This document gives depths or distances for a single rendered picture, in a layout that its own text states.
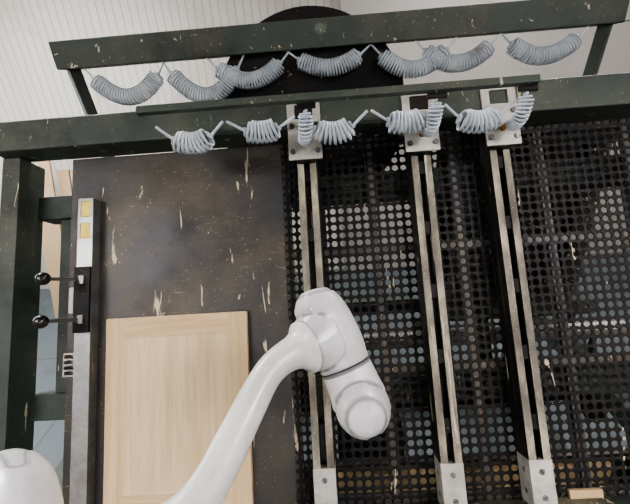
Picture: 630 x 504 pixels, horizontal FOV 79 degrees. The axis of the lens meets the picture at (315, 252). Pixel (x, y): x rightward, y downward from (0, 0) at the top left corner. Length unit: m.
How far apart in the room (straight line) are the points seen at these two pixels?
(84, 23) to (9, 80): 0.92
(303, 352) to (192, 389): 0.61
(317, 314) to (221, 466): 0.29
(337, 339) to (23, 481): 0.52
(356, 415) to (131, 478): 0.85
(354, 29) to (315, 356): 1.29
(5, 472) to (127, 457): 0.64
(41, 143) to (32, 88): 3.18
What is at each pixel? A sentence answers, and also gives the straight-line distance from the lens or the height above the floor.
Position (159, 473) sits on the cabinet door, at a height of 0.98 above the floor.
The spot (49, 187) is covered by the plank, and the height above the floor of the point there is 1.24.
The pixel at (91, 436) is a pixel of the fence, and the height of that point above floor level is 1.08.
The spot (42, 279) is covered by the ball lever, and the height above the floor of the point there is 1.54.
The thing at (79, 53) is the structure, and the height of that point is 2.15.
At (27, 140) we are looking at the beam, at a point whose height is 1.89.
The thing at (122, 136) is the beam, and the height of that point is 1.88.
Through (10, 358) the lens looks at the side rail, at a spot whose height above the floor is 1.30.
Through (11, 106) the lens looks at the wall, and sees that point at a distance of 4.81.
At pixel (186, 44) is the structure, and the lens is 1.75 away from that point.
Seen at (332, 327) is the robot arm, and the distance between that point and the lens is 0.72.
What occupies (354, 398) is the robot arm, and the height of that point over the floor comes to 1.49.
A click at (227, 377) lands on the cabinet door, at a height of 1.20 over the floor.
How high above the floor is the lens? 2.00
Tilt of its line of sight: 25 degrees down
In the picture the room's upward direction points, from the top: 5 degrees counter-clockwise
